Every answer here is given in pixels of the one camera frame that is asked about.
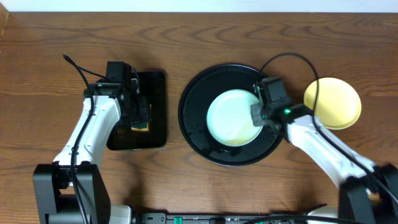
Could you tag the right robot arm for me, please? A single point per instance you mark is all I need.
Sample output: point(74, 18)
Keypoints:
point(367, 191)

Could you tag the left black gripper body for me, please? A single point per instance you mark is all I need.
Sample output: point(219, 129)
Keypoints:
point(142, 113)

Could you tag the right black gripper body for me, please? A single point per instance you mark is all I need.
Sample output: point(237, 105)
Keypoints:
point(261, 114)

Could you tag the black round tray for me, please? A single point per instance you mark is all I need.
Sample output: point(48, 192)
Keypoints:
point(194, 103)

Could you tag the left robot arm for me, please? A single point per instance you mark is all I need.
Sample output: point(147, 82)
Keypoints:
point(71, 189)

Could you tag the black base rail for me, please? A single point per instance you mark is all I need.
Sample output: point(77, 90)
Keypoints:
point(185, 218)

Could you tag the yellow plate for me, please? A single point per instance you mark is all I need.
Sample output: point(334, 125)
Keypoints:
point(338, 105)

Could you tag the black rectangular tray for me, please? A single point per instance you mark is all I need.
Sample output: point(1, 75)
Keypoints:
point(152, 86)

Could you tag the light blue plate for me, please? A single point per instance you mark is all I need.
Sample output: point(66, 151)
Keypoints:
point(229, 120)

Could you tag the yellow green scrub sponge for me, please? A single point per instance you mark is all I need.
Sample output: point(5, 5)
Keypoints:
point(140, 127)

